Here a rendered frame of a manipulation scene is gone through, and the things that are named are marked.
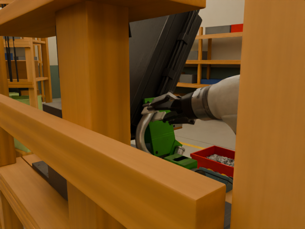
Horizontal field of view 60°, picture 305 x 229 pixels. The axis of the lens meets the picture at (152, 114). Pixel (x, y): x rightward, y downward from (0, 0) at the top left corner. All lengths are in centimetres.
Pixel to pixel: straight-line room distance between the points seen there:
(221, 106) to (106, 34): 30
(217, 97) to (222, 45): 643
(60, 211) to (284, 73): 92
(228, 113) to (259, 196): 37
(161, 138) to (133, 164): 63
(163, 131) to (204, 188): 69
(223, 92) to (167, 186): 38
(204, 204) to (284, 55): 15
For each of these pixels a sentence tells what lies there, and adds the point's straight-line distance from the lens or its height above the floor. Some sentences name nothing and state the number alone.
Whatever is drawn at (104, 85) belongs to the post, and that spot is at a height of 136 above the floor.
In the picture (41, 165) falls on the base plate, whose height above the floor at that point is 90.
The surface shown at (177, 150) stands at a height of 108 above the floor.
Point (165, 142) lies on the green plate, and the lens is 97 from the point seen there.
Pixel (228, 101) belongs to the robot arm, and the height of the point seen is 131.
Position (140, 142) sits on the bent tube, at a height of 115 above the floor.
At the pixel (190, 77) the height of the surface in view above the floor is 101.
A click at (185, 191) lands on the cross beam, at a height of 128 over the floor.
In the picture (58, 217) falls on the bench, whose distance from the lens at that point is 101.
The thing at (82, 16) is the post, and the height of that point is 148.
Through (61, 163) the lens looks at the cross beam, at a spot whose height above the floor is 121.
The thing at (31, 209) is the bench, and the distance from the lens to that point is 110.
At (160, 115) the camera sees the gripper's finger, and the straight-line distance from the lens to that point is 86.
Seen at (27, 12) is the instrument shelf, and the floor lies 150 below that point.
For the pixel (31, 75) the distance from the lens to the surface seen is 344.
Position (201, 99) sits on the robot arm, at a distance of 67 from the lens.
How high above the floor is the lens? 140
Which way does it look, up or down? 11 degrees down
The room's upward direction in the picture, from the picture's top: straight up
